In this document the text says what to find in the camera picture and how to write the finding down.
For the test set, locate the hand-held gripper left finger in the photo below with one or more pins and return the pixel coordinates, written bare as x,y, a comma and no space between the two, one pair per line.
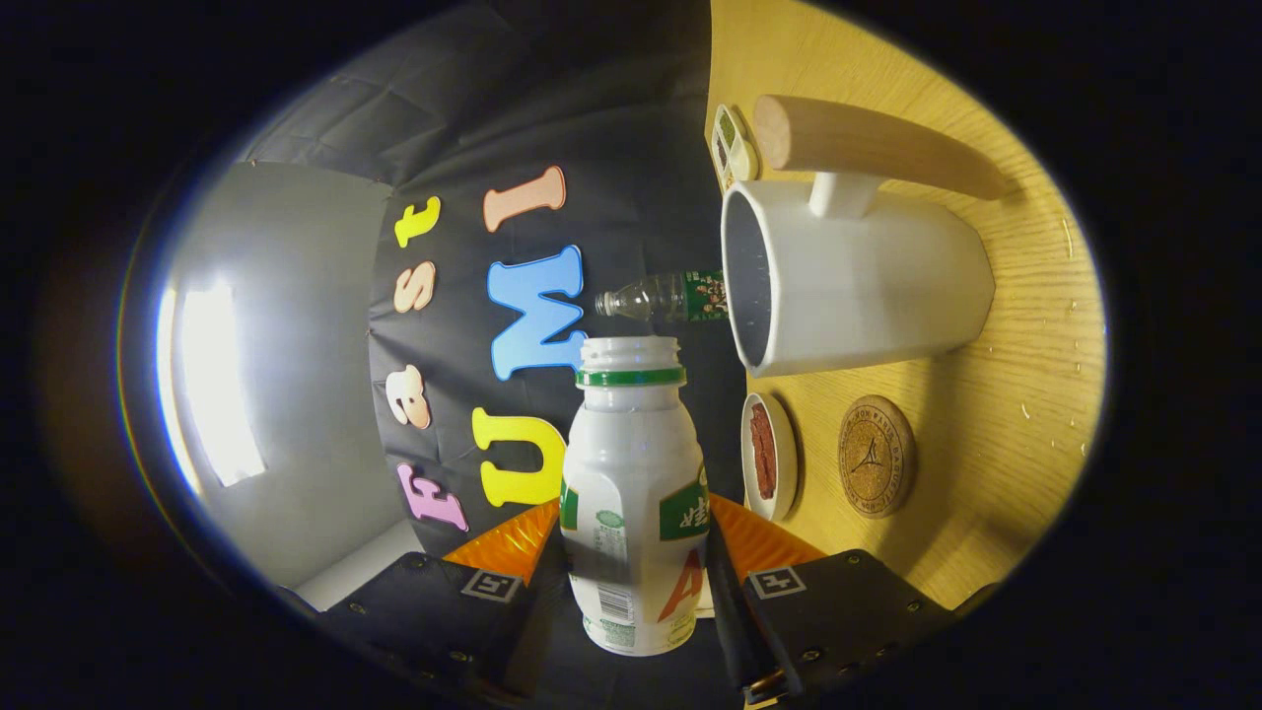
444,621

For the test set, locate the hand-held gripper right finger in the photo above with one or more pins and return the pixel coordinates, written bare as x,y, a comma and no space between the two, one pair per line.
838,611

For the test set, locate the round cork coaster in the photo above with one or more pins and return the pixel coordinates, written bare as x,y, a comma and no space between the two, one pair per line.
876,459

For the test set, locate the white juice bottle green label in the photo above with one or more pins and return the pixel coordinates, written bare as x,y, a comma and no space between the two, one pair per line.
631,473

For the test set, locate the clear plastic water bottle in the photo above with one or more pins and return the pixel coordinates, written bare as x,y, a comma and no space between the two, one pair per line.
651,296

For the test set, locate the small white plate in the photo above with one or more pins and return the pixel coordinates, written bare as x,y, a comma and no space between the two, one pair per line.
784,454

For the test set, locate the red meat slice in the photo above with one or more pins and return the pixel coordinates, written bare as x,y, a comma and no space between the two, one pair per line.
763,454

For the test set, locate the wooden table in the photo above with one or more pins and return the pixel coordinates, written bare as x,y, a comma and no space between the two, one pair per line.
986,444

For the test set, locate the ceiling light panel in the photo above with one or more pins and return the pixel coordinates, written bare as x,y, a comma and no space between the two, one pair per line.
212,385

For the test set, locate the white divided tray with beans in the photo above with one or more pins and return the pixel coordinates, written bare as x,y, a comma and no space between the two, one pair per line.
741,158

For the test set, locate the black backdrop cloth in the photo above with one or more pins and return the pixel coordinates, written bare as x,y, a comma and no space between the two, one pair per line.
463,118

